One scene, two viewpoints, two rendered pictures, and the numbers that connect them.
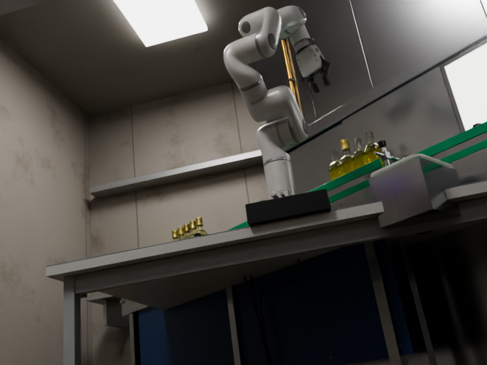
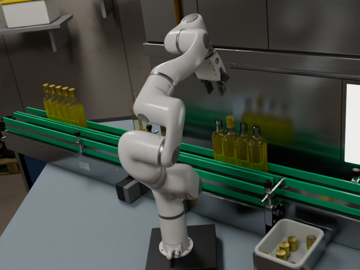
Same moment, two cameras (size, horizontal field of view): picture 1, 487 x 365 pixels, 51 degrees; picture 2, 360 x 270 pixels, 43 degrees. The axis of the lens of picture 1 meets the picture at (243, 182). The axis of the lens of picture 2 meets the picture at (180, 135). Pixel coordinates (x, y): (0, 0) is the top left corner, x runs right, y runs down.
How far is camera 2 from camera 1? 1.60 m
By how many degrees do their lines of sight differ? 47
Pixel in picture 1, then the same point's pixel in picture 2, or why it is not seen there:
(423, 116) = (311, 116)
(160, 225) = not seen: outside the picture
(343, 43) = not seen: outside the picture
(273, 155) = (168, 215)
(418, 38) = (330, 27)
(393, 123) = (281, 104)
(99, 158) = not seen: outside the picture
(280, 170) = (174, 228)
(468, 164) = (337, 221)
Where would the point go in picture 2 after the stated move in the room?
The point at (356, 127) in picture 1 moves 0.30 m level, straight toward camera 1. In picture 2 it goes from (244, 84) to (244, 113)
